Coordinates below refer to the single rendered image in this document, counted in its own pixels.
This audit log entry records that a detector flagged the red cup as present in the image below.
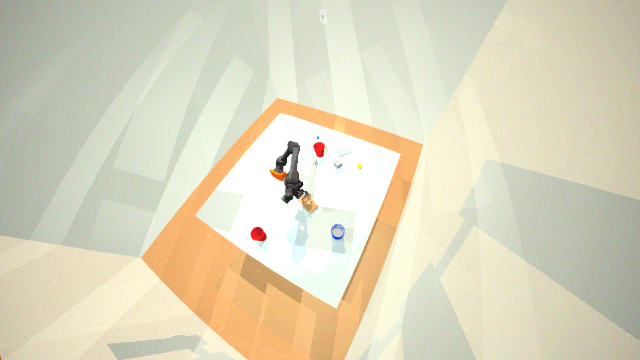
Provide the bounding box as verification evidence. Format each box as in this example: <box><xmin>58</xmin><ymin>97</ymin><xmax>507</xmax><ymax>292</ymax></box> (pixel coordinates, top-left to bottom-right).
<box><xmin>250</xmin><ymin>227</ymin><xmax>267</xmax><ymax>241</ymax></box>
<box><xmin>313</xmin><ymin>142</ymin><xmax>325</xmax><ymax>158</ymax></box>

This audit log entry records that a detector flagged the blue mug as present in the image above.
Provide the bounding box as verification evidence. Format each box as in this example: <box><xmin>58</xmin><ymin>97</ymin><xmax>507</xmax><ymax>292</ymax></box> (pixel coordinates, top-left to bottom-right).
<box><xmin>331</xmin><ymin>224</ymin><xmax>345</xmax><ymax>240</ymax></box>

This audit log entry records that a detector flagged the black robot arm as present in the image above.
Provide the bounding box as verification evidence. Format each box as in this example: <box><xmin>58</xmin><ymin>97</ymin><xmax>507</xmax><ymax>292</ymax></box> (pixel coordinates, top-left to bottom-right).
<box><xmin>273</xmin><ymin>140</ymin><xmax>304</xmax><ymax>200</ymax></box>

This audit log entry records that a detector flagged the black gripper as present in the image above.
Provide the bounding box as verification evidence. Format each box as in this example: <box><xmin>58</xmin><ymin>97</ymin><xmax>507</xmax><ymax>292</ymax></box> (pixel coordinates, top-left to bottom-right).
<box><xmin>280</xmin><ymin>180</ymin><xmax>304</xmax><ymax>204</ymax></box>

